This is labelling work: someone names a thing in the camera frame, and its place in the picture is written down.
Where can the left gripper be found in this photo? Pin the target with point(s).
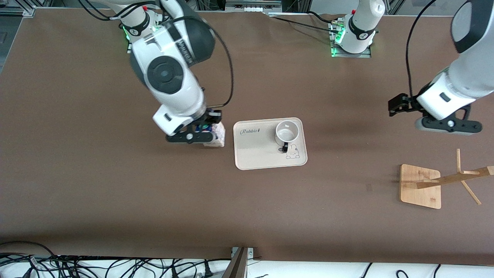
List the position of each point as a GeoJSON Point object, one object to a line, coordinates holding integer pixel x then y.
{"type": "Point", "coordinates": [410, 103]}

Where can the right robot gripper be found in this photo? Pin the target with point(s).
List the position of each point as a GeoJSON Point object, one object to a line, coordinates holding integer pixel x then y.
{"type": "Point", "coordinates": [213, 115]}

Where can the blue white milk carton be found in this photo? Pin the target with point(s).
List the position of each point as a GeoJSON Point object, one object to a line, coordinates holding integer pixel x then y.
{"type": "Point", "coordinates": [217, 139]}

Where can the white smiley face cup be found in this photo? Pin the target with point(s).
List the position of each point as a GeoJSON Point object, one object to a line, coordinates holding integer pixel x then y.
{"type": "Point", "coordinates": [287, 133]}

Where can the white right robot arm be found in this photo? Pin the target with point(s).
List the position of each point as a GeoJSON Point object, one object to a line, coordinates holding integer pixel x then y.
{"type": "Point", "coordinates": [173, 58]}

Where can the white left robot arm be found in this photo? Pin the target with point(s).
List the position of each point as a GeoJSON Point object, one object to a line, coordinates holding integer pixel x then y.
{"type": "Point", "coordinates": [474, 73]}

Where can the wooden cup rack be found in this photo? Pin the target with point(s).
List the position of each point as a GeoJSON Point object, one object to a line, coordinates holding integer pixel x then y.
{"type": "Point", "coordinates": [418, 193]}

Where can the cream rabbit print tray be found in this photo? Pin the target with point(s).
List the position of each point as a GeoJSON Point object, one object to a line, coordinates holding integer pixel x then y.
{"type": "Point", "coordinates": [258, 148]}

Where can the grey power strip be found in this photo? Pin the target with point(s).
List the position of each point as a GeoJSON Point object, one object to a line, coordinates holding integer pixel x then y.
{"type": "Point", "coordinates": [252, 7]}

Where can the silver metal bracket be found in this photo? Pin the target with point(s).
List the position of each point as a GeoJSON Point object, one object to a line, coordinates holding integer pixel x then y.
{"type": "Point", "coordinates": [251, 253]}

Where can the dark aluminium post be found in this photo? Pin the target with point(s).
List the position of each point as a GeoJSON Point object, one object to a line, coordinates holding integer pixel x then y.
{"type": "Point", "coordinates": [237, 266]}

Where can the aluminium frame profile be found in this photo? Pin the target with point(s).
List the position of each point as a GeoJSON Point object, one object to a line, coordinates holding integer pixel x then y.
{"type": "Point", "coordinates": [15, 11]}

